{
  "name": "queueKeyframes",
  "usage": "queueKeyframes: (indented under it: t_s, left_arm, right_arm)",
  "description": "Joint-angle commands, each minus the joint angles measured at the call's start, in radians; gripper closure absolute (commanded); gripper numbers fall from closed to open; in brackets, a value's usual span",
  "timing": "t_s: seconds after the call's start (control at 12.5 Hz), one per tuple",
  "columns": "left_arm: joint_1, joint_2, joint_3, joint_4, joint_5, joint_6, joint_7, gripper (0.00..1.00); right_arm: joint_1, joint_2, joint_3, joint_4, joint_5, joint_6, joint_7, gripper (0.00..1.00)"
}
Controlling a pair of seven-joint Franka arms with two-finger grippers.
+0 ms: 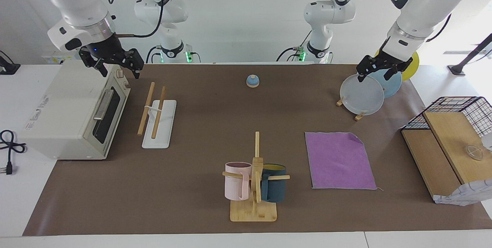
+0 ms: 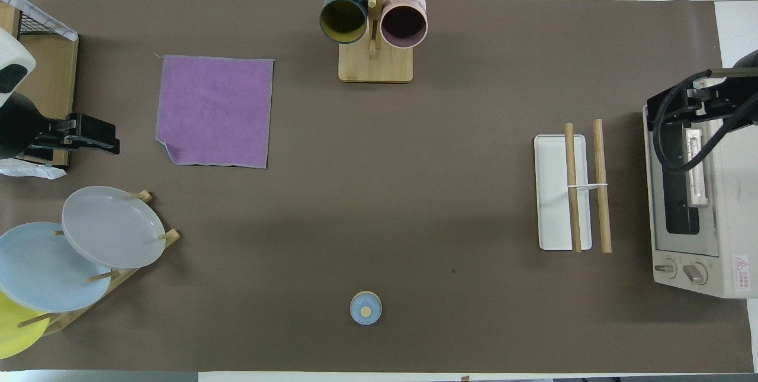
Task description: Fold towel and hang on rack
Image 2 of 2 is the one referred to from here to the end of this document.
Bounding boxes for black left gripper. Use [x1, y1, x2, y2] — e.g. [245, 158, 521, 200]
[0, 92, 120, 160]

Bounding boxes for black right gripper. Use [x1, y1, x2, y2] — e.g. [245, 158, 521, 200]
[647, 50, 758, 134]

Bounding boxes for purple and grey towel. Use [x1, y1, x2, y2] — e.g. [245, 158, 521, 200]
[154, 53, 275, 169]

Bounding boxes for wooden plate rack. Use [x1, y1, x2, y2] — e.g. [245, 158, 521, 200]
[18, 190, 181, 336]

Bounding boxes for white towel rack wooden bars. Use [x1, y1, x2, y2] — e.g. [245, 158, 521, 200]
[534, 119, 612, 253]

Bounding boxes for white crumpled sheet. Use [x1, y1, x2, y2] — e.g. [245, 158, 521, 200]
[0, 156, 68, 180]

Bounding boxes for grey plate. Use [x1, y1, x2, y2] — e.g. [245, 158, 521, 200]
[62, 186, 167, 270]

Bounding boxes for white marble patterned sheet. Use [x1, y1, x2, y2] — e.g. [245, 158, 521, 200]
[0, 0, 79, 42]

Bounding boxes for beige toaster oven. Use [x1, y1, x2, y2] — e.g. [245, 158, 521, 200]
[643, 104, 758, 300]

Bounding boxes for light blue plate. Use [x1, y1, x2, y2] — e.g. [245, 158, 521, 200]
[0, 222, 113, 313]

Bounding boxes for yellow plate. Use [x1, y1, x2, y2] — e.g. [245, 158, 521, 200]
[0, 290, 52, 360]

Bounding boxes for dark teal mug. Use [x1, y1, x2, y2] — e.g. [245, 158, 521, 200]
[320, 0, 369, 45]

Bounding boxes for pink mug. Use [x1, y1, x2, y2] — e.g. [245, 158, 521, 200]
[380, 0, 429, 50]

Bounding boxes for wooden mug tree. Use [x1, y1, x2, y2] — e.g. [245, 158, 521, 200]
[317, 0, 433, 84]

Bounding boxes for brown table mat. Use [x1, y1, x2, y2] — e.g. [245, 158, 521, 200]
[0, 0, 754, 373]

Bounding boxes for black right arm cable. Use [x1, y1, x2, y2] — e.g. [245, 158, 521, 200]
[651, 67, 758, 173]

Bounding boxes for wooden shelf with wire basket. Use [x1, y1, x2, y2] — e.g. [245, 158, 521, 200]
[0, 0, 79, 171]

